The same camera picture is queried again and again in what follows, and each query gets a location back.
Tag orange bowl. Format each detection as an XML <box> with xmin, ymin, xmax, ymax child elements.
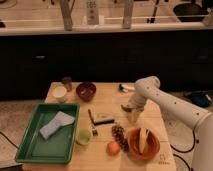
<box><xmin>127</xmin><ymin>127</ymin><xmax>160</xmax><ymax>161</ymax></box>

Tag orange fruit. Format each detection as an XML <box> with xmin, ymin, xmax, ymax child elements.
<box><xmin>106</xmin><ymin>141</ymin><xmax>120</xmax><ymax>156</ymax></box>

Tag brown glass cup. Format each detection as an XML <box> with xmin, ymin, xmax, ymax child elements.
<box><xmin>62</xmin><ymin>77</ymin><xmax>72</xmax><ymax>92</ymax></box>

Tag black cable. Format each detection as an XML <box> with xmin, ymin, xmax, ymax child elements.
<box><xmin>169</xmin><ymin>128</ymin><xmax>198</xmax><ymax>171</ymax></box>

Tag white plastic cup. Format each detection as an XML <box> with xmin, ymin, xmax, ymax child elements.
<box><xmin>52</xmin><ymin>86</ymin><xmax>67</xmax><ymax>103</ymax></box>

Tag green plastic tray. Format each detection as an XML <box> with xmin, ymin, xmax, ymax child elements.
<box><xmin>15</xmin><ymin>103</ymin><xmax>79</xmax><ymax>164</ymax></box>

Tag blue sponge cloth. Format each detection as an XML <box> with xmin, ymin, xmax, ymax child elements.
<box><xmin>40</xmin><ymin>111</ymin><xmax>75</xmax><ymax>140</ymax></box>

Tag bunch of dark grapes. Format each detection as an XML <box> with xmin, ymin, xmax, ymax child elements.
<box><xmin>112</xmin><ymin>124</ymin><xmax>128</xmax><ymax>151</ymax></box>

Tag green plastic cup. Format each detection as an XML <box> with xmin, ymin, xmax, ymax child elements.
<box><xmin>76</xmin><ymin>129</ymin><xmax>91</xmax><ymax>146</ymax></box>

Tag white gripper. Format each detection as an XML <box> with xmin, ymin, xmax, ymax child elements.
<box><xmin>127</xmin><ymin>93</ymin><xmax>146</xmax><ymax>123</ymax></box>

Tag dark red bowl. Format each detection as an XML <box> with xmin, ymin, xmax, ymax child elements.
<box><xmin>76</xmin><ymin>82</ymin><xmax>96</xmax><ymax>102</ymax></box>

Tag green pepper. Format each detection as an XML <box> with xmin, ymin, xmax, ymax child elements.
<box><xmin>121</xmin><ymin>105</ymin><xmax>144</xmax><ymax>113</ymax></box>

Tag yellow banana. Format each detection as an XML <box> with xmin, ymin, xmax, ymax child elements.
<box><xmin>139</xmin><ymin>128</ymin><xmax>149</xmax><ymax>152</ymax></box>

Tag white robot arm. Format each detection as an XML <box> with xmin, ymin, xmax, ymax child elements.
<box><xmin>128</xmin><ymin>76</ymin><xmax>213</xmax><ymax>171</ymax></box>

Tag small black brush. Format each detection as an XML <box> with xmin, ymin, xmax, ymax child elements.
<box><xmin>88</xmin><ymin>109</ymin><xmax>98</xmax><ymax>136</ymax></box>

